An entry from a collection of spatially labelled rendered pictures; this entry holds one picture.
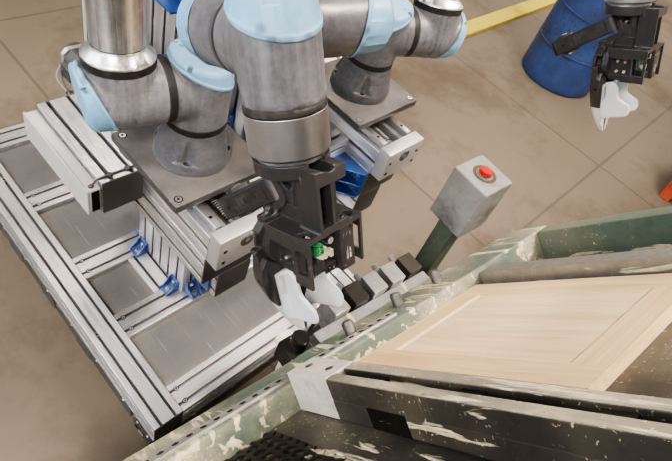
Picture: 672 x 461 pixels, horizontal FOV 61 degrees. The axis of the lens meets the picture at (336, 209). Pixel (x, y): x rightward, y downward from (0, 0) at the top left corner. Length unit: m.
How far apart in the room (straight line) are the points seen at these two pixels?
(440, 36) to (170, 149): 0.67
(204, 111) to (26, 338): 1.29
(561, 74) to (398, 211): 1.80
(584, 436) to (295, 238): 0.33
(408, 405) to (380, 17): 0.48
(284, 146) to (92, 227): 1.65
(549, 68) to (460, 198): 2.61
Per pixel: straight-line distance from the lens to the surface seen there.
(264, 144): 0.49
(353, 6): 0.61
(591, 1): 3.91
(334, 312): 1.32
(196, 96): 1.01
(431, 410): 0.76
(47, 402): 2.02
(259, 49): 0.46
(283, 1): 0.45
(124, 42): 0.94
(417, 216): 2.72
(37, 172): 2.28
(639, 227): 1.40
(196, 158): 1.09
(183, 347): 1.85
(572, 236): 1.48
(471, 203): 1.54
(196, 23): 0.56
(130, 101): 0.97
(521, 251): 1.48
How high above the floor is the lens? 1.85
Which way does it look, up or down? 46 degrees down
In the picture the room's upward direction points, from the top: 22 degrees clockwise
